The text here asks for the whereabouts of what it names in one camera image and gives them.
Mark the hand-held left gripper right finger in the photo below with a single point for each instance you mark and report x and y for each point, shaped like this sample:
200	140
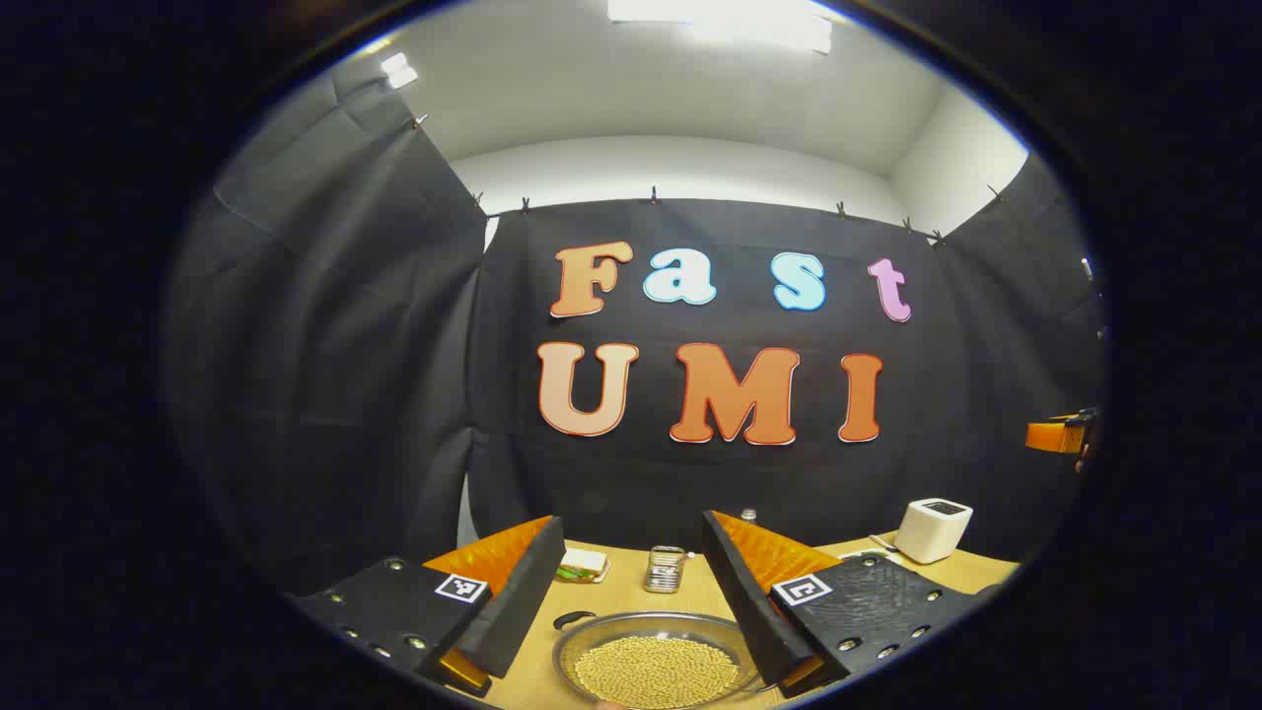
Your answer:
749	602

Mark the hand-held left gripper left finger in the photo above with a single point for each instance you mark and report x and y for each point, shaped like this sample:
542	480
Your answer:
523	602

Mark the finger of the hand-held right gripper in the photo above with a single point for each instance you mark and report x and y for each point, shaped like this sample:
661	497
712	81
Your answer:
1050	437

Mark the stainless steel pot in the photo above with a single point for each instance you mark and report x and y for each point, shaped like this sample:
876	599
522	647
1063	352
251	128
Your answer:
611	631

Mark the sandwich with lettuce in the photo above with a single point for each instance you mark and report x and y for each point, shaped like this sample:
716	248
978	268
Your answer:
582	564

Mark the white plate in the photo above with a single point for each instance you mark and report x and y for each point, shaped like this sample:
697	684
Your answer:
601	574

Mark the pile of soybeans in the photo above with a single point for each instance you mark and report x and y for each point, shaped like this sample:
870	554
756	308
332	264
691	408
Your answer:
651	671

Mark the white seasoning tray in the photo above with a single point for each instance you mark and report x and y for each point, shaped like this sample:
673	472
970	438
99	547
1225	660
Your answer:
873	555

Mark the white toaster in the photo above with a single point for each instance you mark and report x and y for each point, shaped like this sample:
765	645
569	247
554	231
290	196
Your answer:
932	532

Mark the black backdrop cloth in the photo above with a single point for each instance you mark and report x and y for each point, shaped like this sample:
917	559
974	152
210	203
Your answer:
394	394

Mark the ceiling light panel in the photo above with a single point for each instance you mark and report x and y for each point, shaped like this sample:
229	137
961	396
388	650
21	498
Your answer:
398	70
720	20

